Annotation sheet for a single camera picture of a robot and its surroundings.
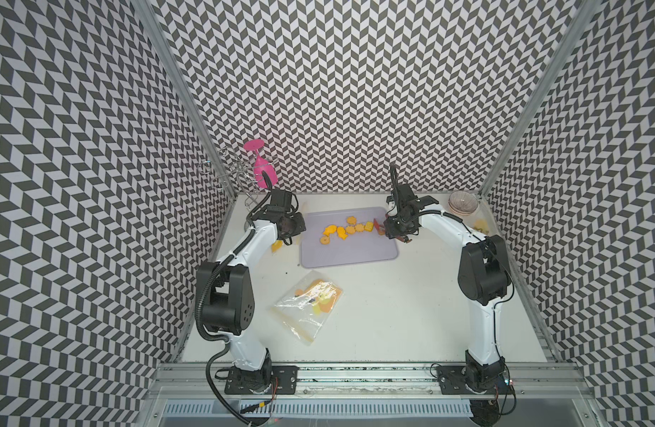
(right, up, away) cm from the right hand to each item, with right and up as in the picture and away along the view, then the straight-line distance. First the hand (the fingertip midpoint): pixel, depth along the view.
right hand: (395, 233), depth 97 cm
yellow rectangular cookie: (-9, +2, +9) cm, 13 cm away
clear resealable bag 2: (-44, -5, +2) cm, 44 cm away
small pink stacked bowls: (+31, +12, +12) cm, 35 cm away
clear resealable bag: (+35, +3, +5) cm, 35 cm away
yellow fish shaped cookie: (-24, +1, +8) cm, 26 cm away
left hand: (-35, +2, -4) cm, 35 cm away
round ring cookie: (-26, -3, +6) cm, 27 cm away
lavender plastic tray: (-13, -6, +7) cm, 16 cm away
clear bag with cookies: (-32, -24, -11) cm, 42 cm away
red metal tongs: (-5, +1, +3) cm, 6 cm away
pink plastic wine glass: (-49, +25, 0) cm, 55 cm away
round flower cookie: (-15, +5, +12) cm, 20 cm away
